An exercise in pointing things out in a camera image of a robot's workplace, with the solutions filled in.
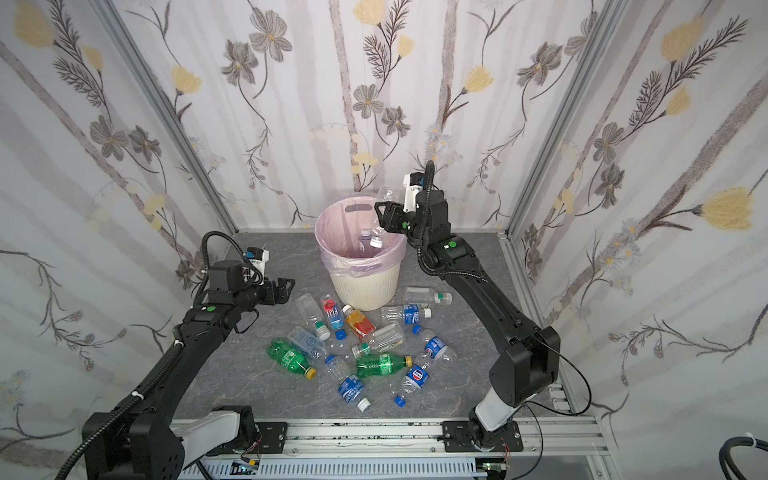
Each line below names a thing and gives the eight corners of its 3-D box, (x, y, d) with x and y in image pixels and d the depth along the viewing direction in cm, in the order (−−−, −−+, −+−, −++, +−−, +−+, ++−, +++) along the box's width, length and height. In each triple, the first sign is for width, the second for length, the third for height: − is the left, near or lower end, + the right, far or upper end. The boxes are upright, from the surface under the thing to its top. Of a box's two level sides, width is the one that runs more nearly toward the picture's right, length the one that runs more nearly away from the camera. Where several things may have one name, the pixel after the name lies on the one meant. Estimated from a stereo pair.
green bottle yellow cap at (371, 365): (357, 377, 86) (355, 371, 81) (358, 358, 89) (357, 350, 85) (411, 378, 86) (412, 371, 81) (410, 358, 90) (411, 350, 85)
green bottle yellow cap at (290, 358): (269, 357, 89) (263, 349, 85) (281, 343, 92) (276, 336, 87) (309, 385, 84) (305, 379, 80) (320, 370, 87) (317, 363, 83)
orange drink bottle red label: (338, 315, 97) (336, 309, 94) (350, 306, 99) (348, 299, 96) (365, 343, 91) (364, 338, 88) (377, 333, 93) (377, 326, 90)
